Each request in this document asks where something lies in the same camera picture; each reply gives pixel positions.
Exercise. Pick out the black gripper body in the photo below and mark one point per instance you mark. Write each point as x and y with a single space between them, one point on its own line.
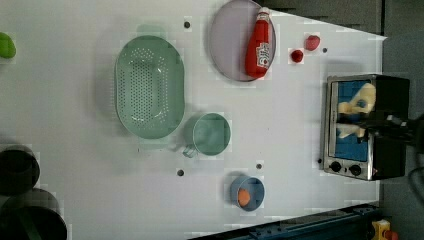
389 126

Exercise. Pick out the green mug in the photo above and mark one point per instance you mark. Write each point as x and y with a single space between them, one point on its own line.
208 134

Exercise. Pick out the black toaster oven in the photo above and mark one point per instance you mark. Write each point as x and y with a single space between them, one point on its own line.
349 150

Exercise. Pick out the yellow emergency stop box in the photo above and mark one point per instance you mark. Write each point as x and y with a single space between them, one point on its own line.
383 231

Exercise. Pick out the pink strawberry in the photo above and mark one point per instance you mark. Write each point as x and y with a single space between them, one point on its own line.
312 42

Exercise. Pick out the red strawberry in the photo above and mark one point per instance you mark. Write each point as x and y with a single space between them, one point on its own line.
297 56

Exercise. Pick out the red ketchup bottle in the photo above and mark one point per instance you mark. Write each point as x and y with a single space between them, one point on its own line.
257 58

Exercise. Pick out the blue cup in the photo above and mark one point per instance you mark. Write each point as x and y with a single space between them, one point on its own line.
254 186

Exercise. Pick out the orange ball in cup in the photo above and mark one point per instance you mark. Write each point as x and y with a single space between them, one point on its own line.
243 197

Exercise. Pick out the lilac round plate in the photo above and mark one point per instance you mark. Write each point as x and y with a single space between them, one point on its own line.
229 36

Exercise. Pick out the green perforated colander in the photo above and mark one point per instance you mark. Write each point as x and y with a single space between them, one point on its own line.
149 87

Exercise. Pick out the black round base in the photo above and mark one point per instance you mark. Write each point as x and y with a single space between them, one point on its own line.
29 213

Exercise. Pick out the green toy fruit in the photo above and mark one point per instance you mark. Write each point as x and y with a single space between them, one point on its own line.
7 46

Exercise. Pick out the blue metal frame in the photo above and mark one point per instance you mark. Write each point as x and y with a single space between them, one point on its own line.
350 223

